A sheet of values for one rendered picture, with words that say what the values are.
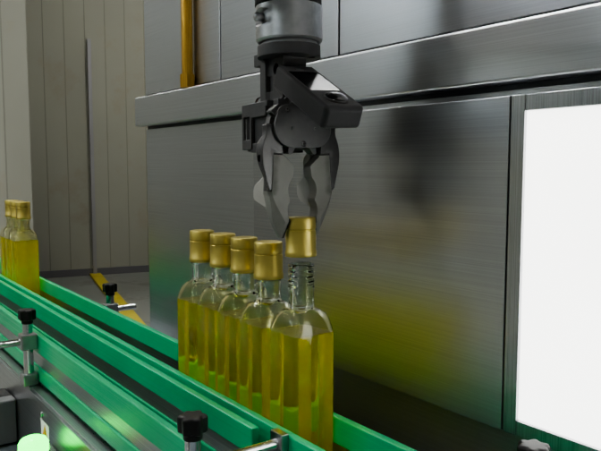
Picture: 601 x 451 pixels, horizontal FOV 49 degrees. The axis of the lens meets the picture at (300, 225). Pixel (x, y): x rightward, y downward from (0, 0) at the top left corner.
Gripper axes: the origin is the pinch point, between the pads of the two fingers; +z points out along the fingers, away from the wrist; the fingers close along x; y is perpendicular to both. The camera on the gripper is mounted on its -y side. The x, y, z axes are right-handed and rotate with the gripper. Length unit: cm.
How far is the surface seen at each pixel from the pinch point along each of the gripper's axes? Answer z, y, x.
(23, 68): -95, 508, -55
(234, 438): 24.2, 3.9, 6.7
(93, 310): 22, 77, 4
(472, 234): 0.8, -13.2, -13.1
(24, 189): 0, 510, -52
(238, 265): 5.4, 10.6, 2.6
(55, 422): 31, 40, 19
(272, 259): 4.2, 4.1, 1.4
